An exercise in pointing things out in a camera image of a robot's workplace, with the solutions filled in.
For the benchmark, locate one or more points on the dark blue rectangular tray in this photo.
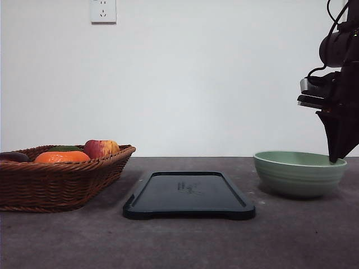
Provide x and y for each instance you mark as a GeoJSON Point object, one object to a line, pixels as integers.
{"type": "Point", "coordinates": [187, 195]}

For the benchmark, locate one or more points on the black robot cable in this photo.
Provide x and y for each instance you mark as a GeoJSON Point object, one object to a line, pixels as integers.
{"type": "Point", "coordinates": [334, 22]}

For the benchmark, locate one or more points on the brown wicker basket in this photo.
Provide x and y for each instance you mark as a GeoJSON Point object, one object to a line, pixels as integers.
{"type": "Point", "coordinates": [29, 187]}

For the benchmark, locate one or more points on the white wall socket left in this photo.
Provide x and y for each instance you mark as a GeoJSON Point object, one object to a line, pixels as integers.
{"type": "Point", "coordinates": [103, 12]}

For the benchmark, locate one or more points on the orange fruit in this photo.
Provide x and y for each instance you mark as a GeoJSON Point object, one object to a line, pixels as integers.
{"type": "Point", "coordinates": [61, 157]}

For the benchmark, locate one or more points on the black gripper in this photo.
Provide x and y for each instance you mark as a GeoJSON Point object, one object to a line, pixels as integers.
{"type": "Point", "coordinates": [342, 120]}

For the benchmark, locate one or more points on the dark purple fruit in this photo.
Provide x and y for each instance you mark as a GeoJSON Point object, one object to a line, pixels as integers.
{"type": "Point", "coordinates": [13, 156]}

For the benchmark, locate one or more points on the green avocado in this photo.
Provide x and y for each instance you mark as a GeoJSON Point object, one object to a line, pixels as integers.
{"type": "Point", "coordinates": [65, 148]}

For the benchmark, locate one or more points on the red yellow apple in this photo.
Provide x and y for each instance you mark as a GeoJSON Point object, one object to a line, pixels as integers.
{"type": "Point", "coordinates": [97, 149]}

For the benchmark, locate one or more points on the light green ceramic bowl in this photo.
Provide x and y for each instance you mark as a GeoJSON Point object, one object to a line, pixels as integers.
{"type": "Point", "coordinates": [298, 173]}

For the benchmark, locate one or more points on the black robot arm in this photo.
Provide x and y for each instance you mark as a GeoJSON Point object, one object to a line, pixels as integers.
{"type": "Point", "coordinates": [339, 51]}

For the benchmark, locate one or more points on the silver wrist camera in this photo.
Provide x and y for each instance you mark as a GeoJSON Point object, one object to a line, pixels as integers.
{"type": "Point", "coordinates": [316, 89]}

